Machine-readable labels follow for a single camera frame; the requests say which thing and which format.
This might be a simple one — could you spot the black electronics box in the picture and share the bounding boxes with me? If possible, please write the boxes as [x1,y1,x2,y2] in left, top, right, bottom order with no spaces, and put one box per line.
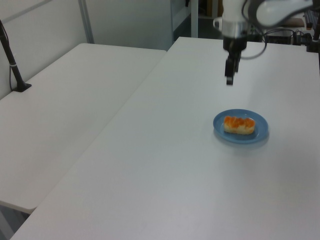
[264,29,307,46]

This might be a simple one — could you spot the black camera stand pole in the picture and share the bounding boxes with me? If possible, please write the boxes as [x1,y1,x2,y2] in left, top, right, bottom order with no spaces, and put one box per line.
[0,19,33,94]

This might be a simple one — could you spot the black clamp stand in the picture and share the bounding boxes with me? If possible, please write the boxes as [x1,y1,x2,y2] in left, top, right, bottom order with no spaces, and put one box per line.
[305,21,320,54]

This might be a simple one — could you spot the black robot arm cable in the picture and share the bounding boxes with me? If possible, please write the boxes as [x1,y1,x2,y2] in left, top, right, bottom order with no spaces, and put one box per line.
[239,24,296,60]

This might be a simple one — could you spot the white cabinet panel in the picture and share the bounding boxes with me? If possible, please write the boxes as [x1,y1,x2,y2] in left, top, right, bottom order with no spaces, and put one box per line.
[171,0,199,43]

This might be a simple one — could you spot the white empty table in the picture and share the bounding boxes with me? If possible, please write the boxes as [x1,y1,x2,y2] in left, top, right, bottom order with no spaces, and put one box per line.
[0,42,168,214]

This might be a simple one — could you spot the blue plate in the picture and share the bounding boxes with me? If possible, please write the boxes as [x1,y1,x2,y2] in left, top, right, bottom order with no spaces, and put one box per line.
[212,108,270,145]

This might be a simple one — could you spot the bread with orange topping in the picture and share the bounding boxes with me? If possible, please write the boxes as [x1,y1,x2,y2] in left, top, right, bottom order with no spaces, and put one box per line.
[223,115,256,135]

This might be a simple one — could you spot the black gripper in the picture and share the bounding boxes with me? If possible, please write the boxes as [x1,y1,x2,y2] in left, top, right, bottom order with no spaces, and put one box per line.
[222,34,249,87]

